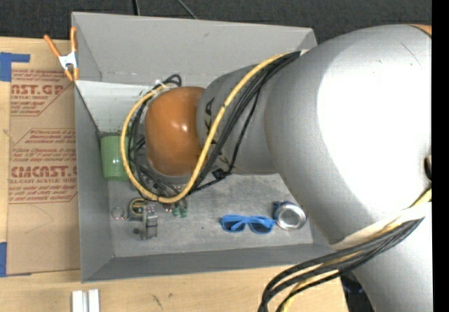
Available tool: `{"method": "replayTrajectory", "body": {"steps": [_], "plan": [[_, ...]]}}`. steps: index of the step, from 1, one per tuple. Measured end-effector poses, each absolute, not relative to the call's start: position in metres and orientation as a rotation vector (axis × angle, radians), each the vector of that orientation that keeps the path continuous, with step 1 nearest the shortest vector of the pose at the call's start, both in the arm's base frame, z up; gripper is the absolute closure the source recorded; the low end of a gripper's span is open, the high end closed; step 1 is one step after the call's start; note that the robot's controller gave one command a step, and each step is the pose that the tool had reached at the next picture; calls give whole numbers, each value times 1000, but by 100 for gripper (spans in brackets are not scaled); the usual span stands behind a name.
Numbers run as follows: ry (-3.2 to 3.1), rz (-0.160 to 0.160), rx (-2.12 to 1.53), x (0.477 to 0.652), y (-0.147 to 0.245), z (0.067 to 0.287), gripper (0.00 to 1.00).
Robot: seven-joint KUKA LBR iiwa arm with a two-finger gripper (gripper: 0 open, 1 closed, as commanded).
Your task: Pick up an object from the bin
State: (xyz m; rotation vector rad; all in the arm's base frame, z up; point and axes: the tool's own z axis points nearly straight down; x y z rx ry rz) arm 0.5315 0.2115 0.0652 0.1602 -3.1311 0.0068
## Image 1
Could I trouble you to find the round dark keyring tool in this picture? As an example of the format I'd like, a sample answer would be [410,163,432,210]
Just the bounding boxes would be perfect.
[111,197,144,222]

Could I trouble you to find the green cup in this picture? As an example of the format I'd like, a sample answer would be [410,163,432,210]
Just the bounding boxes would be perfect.
[100,135,131,182]

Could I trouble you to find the grey metal bin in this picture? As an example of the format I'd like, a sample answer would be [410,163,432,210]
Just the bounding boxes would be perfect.
[71,11,338,284]

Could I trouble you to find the blue sunglasses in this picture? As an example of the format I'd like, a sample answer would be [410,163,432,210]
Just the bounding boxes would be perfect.
[220,214,277,235]

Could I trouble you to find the brown cardboard board, red print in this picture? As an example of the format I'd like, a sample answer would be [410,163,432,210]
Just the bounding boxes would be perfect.
[0,36,82,277]

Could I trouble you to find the silver and blue round tin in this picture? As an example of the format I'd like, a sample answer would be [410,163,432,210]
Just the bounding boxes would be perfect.
[272,200,308,231]

